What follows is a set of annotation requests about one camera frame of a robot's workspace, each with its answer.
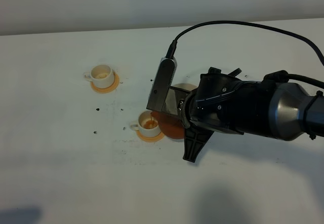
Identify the cream round teapot saucer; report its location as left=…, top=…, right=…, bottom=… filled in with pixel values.
left=173, top=83, right=197, bottom=91

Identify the near white teacup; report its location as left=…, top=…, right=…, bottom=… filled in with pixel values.
left=130, top=110, right=161, bottom=138

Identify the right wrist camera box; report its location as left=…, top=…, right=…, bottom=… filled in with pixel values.
left=146, top=57, right=177, bottom=112

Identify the white teacup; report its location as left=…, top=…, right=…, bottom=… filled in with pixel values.
left=130, top=110, right=161, bottom=138
left=83, top=64, right=115, bottom=89

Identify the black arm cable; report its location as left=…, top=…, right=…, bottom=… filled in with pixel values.
left=166, top=20, right=324, bottom=66

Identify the far orange round coaster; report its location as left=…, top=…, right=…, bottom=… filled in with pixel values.
left=90, top=72, right=119, bottom=94

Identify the brown clay teapot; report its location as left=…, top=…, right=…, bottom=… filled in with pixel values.
left=151, top=111, right=184, bottom=140

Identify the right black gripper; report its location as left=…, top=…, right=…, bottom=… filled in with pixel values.
left=164, top=67, right=260, bottom=163

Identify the orange round coaster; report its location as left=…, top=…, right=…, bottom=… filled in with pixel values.
left=90, top=72, right=119, bottom=94
left=136, top=131, right=165, bottom=142

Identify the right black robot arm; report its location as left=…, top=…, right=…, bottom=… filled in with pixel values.
left=165, top=67, right=323, bottom=162

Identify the far white teacup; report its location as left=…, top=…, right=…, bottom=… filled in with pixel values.
left=83, top=64, right=115, bottom=89

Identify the near orange round coaster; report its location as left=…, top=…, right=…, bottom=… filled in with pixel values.
left=136, top=131, right=165, bottom=142

